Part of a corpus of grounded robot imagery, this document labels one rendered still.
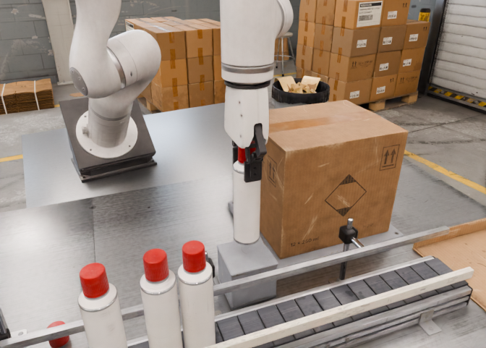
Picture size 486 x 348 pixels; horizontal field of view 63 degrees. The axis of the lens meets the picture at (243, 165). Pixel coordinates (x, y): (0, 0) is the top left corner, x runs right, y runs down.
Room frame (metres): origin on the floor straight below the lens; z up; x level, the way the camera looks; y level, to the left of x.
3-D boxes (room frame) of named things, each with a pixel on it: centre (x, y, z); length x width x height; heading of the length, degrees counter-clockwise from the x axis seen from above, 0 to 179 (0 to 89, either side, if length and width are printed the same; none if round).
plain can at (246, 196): (0.64, -0.01, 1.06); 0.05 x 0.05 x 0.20
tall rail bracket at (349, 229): (0.64, -0.22, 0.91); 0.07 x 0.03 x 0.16; 20
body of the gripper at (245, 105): (0.64, -0.01, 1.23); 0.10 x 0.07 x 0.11; 20
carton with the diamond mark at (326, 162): (0.87, -0.18, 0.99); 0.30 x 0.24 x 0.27; 111
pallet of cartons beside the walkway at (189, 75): (4.37, 0.68, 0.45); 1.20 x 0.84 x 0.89; 29
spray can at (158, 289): (0.44, 0.12, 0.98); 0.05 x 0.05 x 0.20
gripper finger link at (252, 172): (0.61, -0.02, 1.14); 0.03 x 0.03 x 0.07; 20
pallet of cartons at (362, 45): (4.49, -1.28, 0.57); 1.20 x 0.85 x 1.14; 120
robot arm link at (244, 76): (0.65, -0.01, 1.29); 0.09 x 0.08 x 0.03; 20
